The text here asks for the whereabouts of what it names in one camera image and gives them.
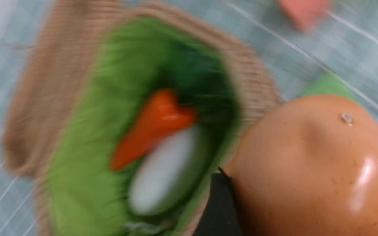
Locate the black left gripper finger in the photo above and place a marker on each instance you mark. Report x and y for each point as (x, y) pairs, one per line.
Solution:
(220, 214)

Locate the white radish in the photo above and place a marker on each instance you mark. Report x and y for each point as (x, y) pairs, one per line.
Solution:
(170, 172)

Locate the brown potato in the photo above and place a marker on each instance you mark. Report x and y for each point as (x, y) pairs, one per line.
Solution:
(308, 168)

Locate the orange carrot with green leaves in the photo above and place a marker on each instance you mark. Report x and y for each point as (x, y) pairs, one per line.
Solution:
(156, 127)

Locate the woven wicker basket green lining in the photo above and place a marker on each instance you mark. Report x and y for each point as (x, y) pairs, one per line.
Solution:
(151, 47)

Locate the green foam cube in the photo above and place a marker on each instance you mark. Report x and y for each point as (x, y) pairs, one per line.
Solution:
(327, 84)

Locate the orange foam cube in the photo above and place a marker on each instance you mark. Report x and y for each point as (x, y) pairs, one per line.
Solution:
(305, 14)

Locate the woven wicker basket lid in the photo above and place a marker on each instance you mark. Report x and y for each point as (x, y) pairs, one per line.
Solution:
(55, 73)

